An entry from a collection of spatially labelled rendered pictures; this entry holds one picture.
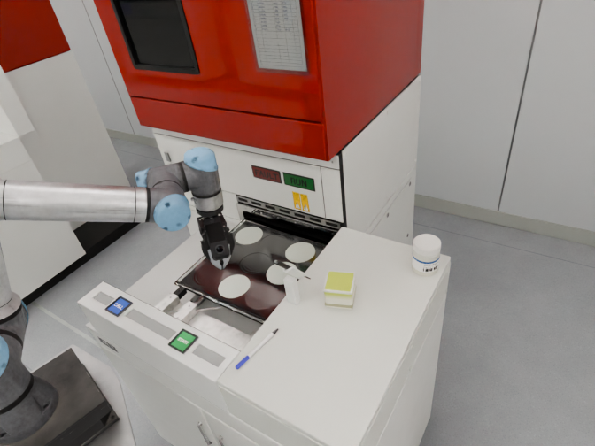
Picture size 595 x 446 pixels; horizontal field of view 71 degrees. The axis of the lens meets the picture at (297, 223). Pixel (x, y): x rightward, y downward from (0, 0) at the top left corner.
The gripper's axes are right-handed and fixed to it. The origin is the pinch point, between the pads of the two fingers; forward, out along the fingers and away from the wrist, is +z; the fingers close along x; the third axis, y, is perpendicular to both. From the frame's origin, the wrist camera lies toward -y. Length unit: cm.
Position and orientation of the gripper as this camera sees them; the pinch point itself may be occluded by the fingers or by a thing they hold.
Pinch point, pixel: (222, 266)
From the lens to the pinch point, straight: 121.6
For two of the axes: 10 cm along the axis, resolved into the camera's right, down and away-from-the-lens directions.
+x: -9.2, 2.5, -2.9
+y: -3.8, -5.3, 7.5
